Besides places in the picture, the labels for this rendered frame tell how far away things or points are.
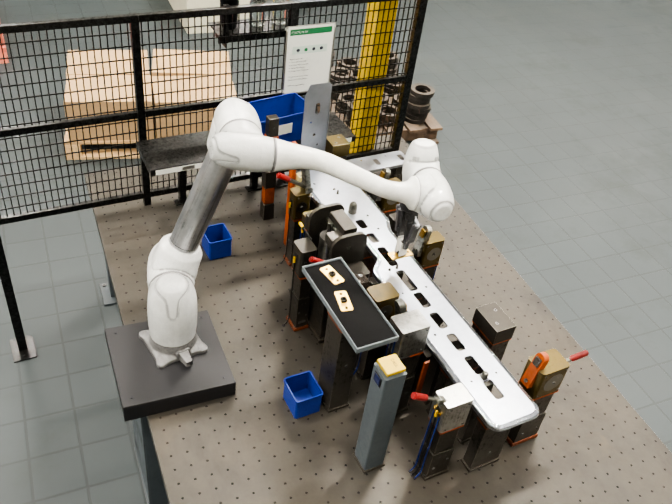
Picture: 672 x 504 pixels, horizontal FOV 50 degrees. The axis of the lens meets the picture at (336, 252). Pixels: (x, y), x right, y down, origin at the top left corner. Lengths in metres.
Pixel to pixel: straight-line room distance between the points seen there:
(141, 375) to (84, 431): 0.89
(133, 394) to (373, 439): 0.77
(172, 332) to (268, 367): 0.37
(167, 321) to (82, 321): 1.40
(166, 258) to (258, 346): 0.46
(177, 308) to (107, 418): 1.08
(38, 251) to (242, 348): 1.83
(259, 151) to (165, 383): 0.83
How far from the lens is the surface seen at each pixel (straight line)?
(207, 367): 2.48
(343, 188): 2.88
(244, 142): 2.10
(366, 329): 2.08
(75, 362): 3.57
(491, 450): 2.39
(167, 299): 2.35
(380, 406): 2.08
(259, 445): 2.36
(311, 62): 3.17
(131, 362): 2.51
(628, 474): 2.63
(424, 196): 2.11
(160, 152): 2.98
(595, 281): 4.45
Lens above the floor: 2.64
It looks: 40 degrees down
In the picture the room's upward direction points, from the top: 8 degrees clockwise
